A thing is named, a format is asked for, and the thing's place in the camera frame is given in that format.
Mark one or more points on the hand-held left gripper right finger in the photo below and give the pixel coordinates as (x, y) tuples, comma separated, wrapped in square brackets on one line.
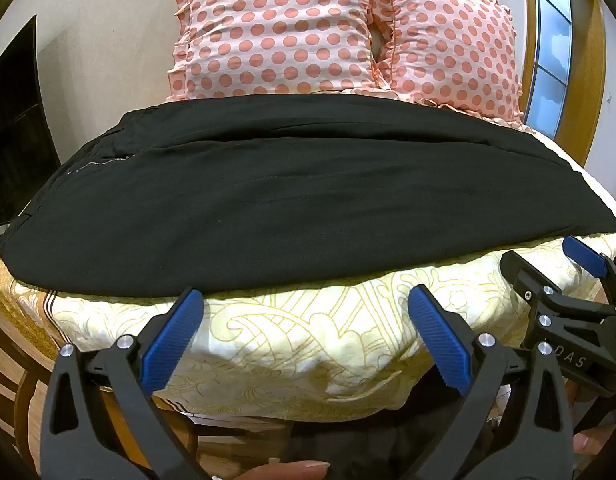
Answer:
[(440, 340)]

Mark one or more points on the pink polka dot pillow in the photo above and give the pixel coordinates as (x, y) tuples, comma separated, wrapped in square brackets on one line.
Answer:
[(278, 25), (453, 55)]

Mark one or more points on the person's right hand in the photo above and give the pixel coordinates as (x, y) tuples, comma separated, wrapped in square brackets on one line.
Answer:
[(588, 437)]

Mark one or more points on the person's left hand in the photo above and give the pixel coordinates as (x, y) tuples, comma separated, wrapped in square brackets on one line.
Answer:
[(288, 472)]

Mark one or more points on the yellow patterned bedsheet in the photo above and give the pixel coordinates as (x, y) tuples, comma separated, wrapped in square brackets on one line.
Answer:
[(298, 340)]

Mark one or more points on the black pants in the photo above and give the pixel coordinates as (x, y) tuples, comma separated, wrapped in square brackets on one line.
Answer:
[(308, 200)]

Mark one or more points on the wooden window frame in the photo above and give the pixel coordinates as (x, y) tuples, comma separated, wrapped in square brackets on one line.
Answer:
[(590, 75)]

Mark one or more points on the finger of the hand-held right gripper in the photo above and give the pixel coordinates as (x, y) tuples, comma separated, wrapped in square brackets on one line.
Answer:
[(584, 255), (520, 272)]

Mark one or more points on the glass window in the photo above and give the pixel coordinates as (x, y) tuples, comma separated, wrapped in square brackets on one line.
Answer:
[(553, 45)]

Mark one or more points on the black television screen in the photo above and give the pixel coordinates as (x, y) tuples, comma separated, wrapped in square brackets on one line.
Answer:
[(15, 135)]

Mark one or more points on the wooden bed frame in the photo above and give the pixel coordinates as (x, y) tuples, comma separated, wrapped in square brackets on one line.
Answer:
[(18, 395)]

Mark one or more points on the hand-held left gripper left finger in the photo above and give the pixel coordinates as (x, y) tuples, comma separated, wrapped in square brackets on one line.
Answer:
[(170, 340)]

